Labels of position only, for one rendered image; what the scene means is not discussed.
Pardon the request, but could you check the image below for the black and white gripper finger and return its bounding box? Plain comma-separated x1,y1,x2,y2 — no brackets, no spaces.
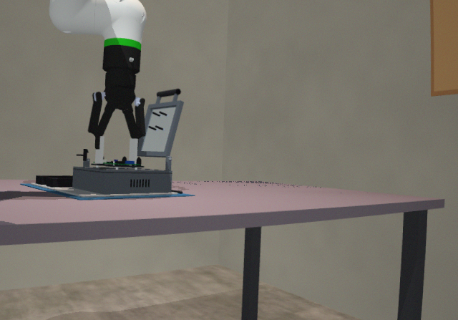
122,95,146,164
88,92,121,164

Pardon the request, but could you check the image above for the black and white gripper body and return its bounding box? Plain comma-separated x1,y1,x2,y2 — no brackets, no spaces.
104,71,136,110

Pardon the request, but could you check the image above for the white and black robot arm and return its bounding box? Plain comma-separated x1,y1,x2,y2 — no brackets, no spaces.
49,0,147,74

